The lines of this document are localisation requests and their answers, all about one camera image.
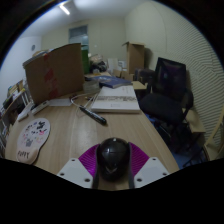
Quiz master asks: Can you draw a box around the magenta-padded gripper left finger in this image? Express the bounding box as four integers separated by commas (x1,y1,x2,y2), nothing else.
56,143,101,190

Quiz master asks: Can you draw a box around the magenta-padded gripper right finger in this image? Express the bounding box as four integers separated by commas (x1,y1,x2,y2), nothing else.
127,141,171,190

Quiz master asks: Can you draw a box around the black computer mouse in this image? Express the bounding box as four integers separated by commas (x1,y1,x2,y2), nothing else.
95,136,132,183

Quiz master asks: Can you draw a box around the round cartoon-print mouse pad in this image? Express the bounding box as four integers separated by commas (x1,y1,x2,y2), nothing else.
15,117,52,165

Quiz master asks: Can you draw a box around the black marker pen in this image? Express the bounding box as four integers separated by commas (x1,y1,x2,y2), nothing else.
78,105,108,126

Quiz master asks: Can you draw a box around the wooden chair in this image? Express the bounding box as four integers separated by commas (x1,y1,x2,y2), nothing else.
202,106,224,162

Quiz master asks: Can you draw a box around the white sheet of paper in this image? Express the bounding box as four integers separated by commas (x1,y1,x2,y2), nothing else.
48,97,74,108

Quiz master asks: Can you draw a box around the black office chair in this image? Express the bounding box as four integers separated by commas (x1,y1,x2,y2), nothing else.
138,56,195,158

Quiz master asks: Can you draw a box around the white power strip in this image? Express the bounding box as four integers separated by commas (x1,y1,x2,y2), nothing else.
30,100,50,116

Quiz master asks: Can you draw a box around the large white closed book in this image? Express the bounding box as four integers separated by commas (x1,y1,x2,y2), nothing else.
90,85,142,114

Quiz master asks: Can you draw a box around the shelf unit with items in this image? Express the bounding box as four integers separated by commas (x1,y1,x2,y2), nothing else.
0,79,34,158

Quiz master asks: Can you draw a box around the blue book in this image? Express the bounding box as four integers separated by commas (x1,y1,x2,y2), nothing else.
94,75,133,90

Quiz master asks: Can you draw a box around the large brown cardboard box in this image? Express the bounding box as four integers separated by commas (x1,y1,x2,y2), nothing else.
22,42,86,107

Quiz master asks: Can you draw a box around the tall open cardboard box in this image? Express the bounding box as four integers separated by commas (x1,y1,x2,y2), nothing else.
121,40,146,76

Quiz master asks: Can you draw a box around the ceiling light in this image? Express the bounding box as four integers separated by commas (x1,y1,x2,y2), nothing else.
58,2,71,16

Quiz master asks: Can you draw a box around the white cable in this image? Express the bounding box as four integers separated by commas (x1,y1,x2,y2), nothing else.
69,93,100,114

